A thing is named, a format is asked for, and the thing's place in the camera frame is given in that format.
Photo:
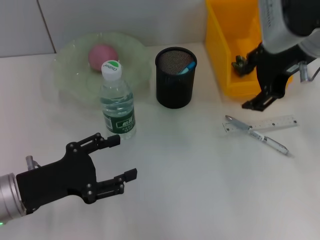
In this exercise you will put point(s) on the black mesh pen holder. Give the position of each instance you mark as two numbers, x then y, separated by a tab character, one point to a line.
176	85

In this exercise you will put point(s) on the green glass fruit plate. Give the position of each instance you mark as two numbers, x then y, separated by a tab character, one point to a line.
75	62

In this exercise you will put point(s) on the pink peach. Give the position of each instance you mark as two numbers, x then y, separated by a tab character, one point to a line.
100	56

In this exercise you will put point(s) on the clear silver pen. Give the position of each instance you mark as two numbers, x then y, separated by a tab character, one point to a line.
262	138

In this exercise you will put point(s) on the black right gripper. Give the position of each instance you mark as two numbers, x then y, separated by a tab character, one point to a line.
275	72

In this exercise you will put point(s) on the yellow plastic bin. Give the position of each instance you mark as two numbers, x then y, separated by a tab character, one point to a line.
225	37

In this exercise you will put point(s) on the transparent plastic ruler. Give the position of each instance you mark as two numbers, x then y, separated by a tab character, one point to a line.
275	123

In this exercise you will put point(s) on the blue scissors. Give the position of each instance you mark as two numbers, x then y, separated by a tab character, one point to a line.
187	68

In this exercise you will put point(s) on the clear green-label water bottle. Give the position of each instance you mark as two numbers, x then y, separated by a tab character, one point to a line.
118	112

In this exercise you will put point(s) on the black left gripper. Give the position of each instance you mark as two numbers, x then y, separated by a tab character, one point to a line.
57	177

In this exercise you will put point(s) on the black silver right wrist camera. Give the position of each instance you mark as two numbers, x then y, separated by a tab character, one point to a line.
280	22

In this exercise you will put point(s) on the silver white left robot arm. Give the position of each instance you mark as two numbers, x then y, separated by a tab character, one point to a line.
10	197

